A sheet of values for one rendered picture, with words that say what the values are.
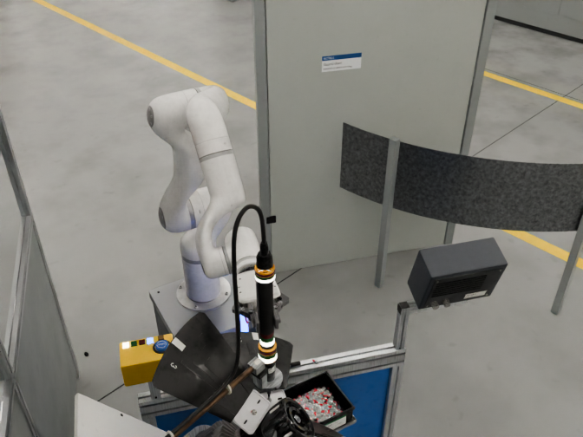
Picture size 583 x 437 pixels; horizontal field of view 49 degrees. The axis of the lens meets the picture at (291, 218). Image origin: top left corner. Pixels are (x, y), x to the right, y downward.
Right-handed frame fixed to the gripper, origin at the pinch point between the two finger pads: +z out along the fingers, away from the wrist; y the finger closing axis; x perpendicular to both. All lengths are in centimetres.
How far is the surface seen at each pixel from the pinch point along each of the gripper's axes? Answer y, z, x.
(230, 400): 10.2, 5.7, -17.8
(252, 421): 5.9, 8.5, -23.8
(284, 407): -2.2, 8.2, -21.3
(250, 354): 1.4, -16.9, -28.9
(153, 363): 28, -31, -41
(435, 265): -60, -33, -23
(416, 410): -84, -68, -147
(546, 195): -163, -116, -69
